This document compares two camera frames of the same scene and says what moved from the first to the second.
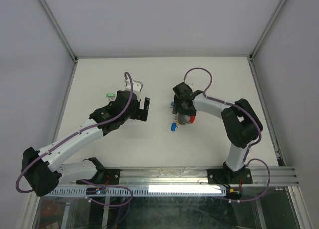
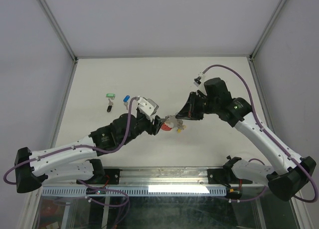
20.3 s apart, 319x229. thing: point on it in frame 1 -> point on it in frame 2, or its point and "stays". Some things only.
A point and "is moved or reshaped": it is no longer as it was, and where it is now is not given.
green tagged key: (110, 96) stays
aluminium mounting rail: (286, 175) stays
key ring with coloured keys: (183, 119) is moved or reshaped
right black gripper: (177, 108) -> (188, 112)
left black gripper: (142, 113) -> (153, 126)
